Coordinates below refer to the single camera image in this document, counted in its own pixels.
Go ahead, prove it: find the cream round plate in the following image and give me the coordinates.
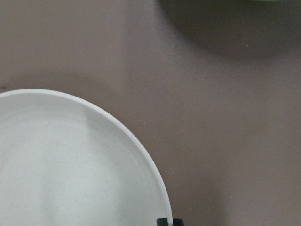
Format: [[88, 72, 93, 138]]
[[0, 89, 173, 226]]

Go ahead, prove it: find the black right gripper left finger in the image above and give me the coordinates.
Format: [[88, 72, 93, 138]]
[[157, 218, 168, 226]]

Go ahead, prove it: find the mint green bowl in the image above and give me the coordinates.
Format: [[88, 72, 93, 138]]
[[253, 0, 283, 2]]

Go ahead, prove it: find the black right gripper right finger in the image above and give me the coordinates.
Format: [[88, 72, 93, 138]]
[[173, 218, 184, 226]]

